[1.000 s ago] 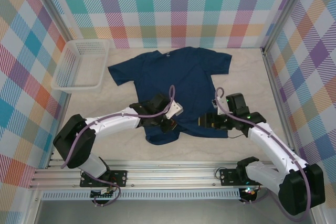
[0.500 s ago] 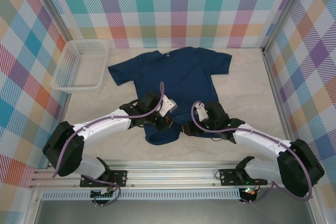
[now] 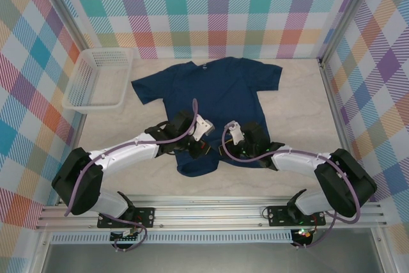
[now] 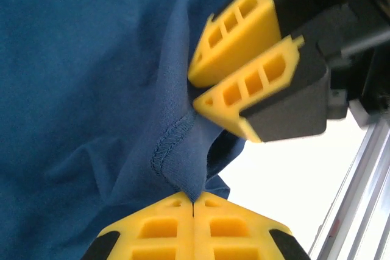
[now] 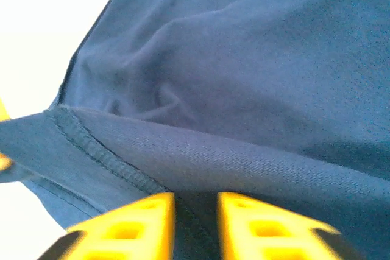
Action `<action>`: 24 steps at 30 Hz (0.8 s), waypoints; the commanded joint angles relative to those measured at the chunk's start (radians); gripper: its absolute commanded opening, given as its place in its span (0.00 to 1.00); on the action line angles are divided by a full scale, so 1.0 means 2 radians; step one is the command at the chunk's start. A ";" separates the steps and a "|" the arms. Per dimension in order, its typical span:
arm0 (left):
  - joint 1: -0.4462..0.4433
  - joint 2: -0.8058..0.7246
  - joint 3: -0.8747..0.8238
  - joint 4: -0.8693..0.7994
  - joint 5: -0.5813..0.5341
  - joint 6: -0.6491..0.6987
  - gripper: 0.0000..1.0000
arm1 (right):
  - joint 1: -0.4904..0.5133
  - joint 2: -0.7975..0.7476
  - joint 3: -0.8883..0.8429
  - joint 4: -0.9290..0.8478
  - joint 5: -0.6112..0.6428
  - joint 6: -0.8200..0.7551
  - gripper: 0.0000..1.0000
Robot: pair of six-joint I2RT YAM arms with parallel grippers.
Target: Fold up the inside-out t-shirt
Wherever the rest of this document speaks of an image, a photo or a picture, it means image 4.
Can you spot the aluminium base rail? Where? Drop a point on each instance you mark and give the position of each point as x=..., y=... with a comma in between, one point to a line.
x=365, y=196

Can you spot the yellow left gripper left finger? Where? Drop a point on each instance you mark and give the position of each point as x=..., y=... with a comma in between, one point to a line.
x=158, y=232

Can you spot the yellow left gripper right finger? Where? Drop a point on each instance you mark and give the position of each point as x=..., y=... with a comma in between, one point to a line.
x=231, y=232

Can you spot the dark blue t-shirt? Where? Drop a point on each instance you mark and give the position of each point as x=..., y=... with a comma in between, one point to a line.
x=76, y=74

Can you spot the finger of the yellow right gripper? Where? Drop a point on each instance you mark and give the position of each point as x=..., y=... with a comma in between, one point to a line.
x=289, y=111
x=243, y=37

